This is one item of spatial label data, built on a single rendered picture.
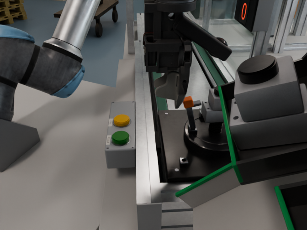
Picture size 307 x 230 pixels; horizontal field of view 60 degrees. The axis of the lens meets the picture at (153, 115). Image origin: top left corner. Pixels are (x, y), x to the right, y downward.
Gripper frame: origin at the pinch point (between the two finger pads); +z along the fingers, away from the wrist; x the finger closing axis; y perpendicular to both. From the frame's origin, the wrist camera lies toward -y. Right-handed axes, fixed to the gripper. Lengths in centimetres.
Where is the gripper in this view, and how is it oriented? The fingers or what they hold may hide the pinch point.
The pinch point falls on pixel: (180, 101)
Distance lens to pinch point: 55.7
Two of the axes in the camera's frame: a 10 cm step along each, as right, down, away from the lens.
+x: 0.6, 5.6, -8.3
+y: -10.0, 0.3, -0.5
